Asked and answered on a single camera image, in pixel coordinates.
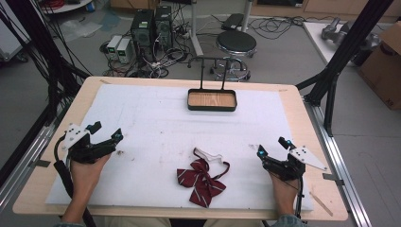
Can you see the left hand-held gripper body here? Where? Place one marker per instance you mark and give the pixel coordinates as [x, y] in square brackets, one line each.
[75, 136]

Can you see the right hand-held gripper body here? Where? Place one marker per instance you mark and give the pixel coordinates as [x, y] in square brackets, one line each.
[283, 170]

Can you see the dark red striped bow tie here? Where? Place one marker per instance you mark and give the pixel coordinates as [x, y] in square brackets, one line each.
[201, 184]

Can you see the black rack with wooden tray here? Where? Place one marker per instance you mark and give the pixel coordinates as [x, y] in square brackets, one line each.
[212, 100]

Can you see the person's right hand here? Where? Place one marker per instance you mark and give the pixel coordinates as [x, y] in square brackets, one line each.
[285, 194]

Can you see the person's left hand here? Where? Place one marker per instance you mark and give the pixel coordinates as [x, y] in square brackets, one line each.
[84, 178]

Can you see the white foam mat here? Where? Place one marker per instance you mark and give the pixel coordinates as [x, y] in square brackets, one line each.
[157, 132]

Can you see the grey tape piece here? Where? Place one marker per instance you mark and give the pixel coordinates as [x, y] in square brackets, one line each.
[42, 163]
[333, 178]

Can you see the thin wooden stick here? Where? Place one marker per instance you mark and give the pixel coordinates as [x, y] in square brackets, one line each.
[321, 204]

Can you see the white power supply box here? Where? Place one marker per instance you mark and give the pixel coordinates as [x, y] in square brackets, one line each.
[124, 51]
[113, 46]

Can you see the large black computer tower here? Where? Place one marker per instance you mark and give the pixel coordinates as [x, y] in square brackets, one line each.
[142, 33]

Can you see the white platform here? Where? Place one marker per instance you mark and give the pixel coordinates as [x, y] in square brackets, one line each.
[315, 38]

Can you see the black round stool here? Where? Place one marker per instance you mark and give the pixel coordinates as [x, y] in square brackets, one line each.
[236, 42]

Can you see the small black computer tower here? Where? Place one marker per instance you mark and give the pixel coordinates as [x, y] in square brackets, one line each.
[164, 26]

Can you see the brown cardboard box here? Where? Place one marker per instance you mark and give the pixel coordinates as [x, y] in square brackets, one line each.
[383, 69]

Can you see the white cabinet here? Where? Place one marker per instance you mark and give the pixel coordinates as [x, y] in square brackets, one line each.
[11, 31]

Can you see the round white table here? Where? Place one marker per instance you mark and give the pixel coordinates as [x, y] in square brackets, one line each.
[67, 5]

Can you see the flat black case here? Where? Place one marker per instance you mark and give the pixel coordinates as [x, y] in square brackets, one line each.
[232, 21]

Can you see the white table leg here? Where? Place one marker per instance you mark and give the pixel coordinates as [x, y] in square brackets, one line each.
[195, 28]
[246, 14]

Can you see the aluminium rail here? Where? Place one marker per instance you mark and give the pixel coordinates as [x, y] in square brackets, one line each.
[340, 170]
[25, 157]

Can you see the black metal frame strut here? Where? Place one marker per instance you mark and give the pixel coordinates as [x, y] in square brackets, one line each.
[346, 47]
[41, 47]

